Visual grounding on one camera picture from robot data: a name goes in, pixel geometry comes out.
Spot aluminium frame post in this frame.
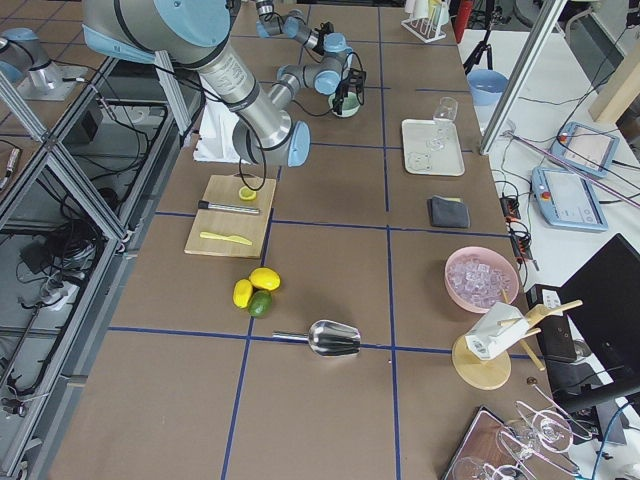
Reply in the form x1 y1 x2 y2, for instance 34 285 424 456
479 0 567 155

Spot black monitor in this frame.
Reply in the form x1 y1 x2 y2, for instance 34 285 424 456
558 233 639 413

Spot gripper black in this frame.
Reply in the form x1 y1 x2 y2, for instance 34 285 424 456
332 72 351 114

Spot blue bowl with fork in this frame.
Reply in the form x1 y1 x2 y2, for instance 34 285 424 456
467 69 509 106

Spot yellow lemon small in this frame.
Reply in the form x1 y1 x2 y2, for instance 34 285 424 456
232 279 254 309

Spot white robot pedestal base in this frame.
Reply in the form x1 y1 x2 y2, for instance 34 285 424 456
194 100 240 163

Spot pink bowl of ice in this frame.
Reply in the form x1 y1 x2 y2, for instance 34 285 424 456
444 246 520 313

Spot clear wine glass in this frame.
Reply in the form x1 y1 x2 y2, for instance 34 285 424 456
427 96 458 152

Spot white wire cup rack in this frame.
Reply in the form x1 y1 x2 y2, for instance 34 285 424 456
401 0 449 44

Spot wooden stand with carton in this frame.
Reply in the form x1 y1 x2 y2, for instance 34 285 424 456
452 300 583 390

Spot red cylinder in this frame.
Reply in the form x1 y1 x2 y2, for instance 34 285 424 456
453 0 474 44

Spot cream bear tray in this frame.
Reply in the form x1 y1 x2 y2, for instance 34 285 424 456
401 119 465 177

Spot blue teach pendant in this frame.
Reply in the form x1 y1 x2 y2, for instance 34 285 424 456
551 121 620 178
531 167 608 232

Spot blue teach pendant far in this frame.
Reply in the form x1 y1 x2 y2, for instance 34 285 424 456
551 121 620 178

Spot black camera tripod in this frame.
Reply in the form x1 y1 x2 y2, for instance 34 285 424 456
463 0 502 75

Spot half lemon slice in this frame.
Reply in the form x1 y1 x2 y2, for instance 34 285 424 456
238 186 257 201

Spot blue teach pendant near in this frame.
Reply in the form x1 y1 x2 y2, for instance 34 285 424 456
531 167 608 232

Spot metal ice scoop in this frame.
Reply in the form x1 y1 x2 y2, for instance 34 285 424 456
272 319 361 357

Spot green ceramic bowl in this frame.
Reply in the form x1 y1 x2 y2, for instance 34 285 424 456
328 92 361 118

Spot yellow plastic knife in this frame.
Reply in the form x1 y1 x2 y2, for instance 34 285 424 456
199 231 253 246

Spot silver metal cylinder tool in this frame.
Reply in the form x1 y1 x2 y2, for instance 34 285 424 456
197 200 261 215

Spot green lime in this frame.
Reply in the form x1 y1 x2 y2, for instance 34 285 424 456
247 290 273 318

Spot wooden cutting board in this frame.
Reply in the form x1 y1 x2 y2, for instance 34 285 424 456
184 175 277 258

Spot yellow lemon large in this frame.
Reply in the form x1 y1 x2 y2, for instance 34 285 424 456
249 267 281 291

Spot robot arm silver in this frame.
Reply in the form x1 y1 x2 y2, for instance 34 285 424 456
83 1 353 167
255 0 324 54

